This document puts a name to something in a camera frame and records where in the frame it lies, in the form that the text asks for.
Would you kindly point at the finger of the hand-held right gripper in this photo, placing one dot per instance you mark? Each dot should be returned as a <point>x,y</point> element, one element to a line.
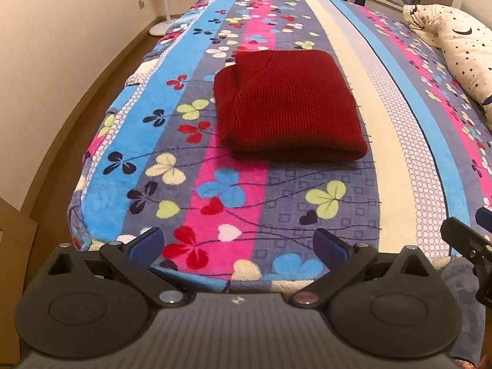
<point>485,221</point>
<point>465,240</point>

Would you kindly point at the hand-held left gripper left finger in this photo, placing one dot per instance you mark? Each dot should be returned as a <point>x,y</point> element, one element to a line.
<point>148,246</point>

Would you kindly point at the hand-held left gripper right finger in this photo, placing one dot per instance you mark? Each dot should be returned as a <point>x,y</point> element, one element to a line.
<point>330,250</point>

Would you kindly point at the red knit sweater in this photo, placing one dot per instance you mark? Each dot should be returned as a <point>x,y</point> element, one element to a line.
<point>284,103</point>

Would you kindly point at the grey blue cloth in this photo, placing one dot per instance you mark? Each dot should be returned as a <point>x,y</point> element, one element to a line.
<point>461,315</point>

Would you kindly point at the colourful clover print blanket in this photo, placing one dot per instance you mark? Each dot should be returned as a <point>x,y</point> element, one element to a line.
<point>269,200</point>

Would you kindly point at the brown cardboard box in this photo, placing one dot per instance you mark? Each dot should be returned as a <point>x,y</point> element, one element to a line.
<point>15,261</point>

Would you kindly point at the white star print pillow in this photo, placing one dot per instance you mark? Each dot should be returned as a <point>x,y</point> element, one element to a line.
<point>457,42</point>

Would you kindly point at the white standing fan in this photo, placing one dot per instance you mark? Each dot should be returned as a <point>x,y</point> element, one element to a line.
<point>163,4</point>

